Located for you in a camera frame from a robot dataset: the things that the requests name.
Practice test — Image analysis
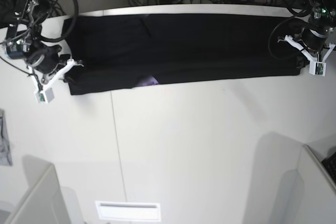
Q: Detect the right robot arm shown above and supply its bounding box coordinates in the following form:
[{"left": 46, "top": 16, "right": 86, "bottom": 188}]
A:
[{"left": 1, "top": 0, "right": 79, "bottom": 84}]

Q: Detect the white box lower right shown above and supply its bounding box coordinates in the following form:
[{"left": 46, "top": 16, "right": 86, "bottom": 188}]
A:
[{"left": 272, "top": 144, "right": 336, "bottom": 224}]

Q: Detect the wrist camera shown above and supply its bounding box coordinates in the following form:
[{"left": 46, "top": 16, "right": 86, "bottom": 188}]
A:
[
  {"left": 34, "top": 88, "right": 55, "bottom": 104},
  {"left": 309, "top": 61, "right": 326, "bottom": 76}
]

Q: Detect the white label plate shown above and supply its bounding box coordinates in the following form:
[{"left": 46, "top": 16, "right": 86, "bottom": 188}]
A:
[{"left": 95, "top": 201, "right": 161, "bottom": 222}]

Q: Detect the white box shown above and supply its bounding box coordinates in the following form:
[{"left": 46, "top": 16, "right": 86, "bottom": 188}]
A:
[
  {"left": 272, "top": 144, "right": 336, "bottom": 224},
  {"left": 1, "top": 155, "right": 85, "bottom": 223}
]

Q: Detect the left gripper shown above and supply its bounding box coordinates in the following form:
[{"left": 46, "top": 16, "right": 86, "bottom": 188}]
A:
[{"left": 277, "top": 26, "right": 335, "bottom": 62}]

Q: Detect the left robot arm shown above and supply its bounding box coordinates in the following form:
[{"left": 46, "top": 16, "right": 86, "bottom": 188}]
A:
[{"left": 268, "top": 0, "right": 335, "bottom": 60}]

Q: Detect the black keyboard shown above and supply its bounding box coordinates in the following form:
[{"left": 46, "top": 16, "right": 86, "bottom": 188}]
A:
[{"left": 322, "top": 153, "right": 336, "bottom": 182}]

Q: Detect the black T-shirt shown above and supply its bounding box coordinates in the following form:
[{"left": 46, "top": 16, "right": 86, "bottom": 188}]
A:
[{"left": 65, "top": 14, "right": 308, "bottom": 95}]

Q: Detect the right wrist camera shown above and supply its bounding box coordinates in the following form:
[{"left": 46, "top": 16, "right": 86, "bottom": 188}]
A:
[{"left": 34, "top": 88, "right": 55, "bottom": 104}]

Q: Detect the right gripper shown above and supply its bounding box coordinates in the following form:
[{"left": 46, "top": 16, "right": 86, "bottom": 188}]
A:
[{"left": 26, "top": 45, "right": 84, "bottom": 84}]

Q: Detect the white box lower left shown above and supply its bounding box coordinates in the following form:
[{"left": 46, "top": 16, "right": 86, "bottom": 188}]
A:
[{"left": 1, "top": 155, "right": 85, "bottom": 223}]

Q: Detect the grey cloth at left edge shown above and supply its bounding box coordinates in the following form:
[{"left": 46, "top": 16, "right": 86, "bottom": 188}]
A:
[{"left": 1, "top": 109, "right": 13, "bottom": 166}]

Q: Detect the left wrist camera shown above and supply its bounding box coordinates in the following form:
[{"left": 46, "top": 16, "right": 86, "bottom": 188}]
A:
[{"left": 309, "top": 61, "right": 326, "bottom": 76}]

